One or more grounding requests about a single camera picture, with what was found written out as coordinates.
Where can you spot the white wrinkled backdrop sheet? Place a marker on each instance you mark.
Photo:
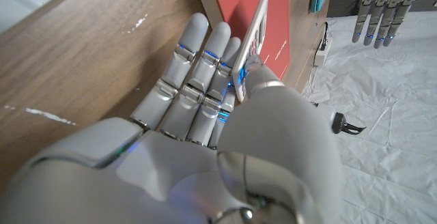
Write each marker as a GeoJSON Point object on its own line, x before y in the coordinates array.
{"type": "Point", "coordinates": [392, 114]}

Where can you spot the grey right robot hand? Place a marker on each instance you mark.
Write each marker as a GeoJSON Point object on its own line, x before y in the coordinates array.
{"type": "Point", "coordinates": [191, 162]}

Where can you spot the white pocket calculator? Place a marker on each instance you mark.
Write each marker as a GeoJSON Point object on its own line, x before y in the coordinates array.
{"type": "Point", "coordinates": [254, 36]}

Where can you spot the white bottle with black cap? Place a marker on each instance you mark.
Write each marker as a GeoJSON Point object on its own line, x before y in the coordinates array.
{"type": "Point", "coordinates": [339, 123]}

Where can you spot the white power strip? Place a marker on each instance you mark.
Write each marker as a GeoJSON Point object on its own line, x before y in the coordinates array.
{"type": "Point", "coordinates": [321, 56]}

